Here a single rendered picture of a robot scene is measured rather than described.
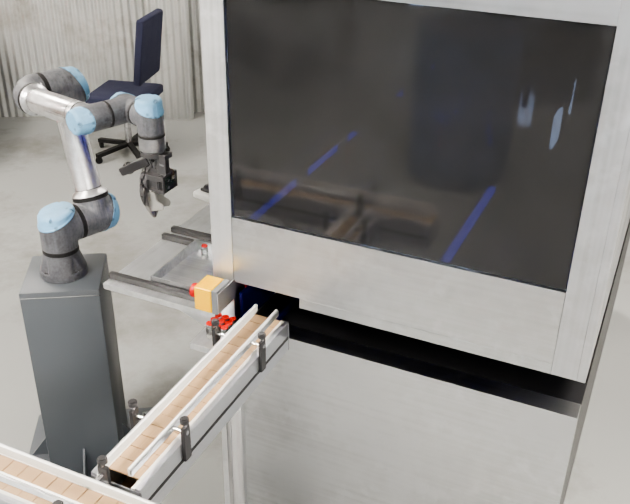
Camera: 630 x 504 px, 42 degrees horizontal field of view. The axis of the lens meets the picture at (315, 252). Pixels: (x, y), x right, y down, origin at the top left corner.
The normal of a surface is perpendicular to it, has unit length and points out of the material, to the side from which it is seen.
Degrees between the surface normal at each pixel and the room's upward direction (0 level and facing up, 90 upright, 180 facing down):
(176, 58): 90
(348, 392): 90
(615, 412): 0
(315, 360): 90
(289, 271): 90
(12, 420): 0
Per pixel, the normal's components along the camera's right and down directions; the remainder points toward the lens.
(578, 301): -0.41, 0.44
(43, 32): 0.12, 0.48
